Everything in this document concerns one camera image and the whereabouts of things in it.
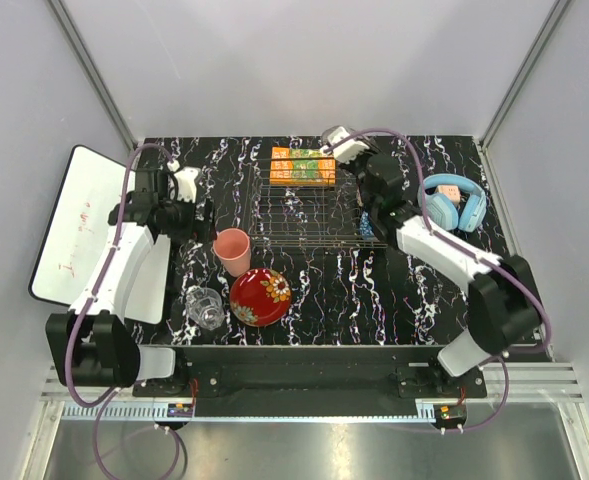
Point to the wire dish rack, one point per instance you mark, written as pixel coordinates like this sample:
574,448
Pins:
306,212

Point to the red floral plate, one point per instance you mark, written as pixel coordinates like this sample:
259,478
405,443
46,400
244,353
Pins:
260,297

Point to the pink plastic cup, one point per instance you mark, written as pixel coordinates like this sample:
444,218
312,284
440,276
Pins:
233,248

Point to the pink cube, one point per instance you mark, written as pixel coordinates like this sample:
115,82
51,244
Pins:
451,192

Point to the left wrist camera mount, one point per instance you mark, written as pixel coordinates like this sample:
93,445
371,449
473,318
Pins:
186,180

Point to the clear glass cup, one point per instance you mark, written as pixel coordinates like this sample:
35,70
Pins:
204,306

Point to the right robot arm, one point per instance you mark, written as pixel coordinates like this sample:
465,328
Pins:
503,300

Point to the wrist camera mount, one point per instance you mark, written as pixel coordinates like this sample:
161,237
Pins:
336,145
186,180

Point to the white board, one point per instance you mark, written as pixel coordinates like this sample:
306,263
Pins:
78,231

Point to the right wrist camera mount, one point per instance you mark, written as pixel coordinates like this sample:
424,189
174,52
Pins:
336,145

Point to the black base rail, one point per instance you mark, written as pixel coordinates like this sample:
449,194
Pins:
311,381

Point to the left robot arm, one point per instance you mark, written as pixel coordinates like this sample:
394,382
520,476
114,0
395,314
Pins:
89,343

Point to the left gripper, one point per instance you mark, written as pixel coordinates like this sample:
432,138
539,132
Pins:
202,231

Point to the blue triangle pattern bowl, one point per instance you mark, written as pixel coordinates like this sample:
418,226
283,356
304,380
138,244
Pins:
365,228

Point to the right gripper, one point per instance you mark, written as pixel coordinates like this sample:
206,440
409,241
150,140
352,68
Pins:
364,154

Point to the orange patterned box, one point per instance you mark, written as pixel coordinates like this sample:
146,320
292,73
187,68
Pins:
301,167

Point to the light blue headphones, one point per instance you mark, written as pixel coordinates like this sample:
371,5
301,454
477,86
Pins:
444,212

